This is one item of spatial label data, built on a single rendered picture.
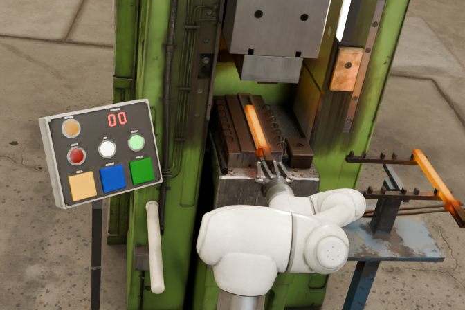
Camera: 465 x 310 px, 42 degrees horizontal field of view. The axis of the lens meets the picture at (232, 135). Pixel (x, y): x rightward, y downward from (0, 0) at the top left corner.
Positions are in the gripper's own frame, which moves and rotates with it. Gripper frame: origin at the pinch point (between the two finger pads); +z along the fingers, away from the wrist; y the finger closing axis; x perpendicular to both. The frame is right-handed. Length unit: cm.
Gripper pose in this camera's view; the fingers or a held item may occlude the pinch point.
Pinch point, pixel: (266, 158)
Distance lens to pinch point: 214.8
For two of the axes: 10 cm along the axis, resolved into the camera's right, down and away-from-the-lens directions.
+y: 9.8, 0.3, 2.0
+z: -1.5, -5.4, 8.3
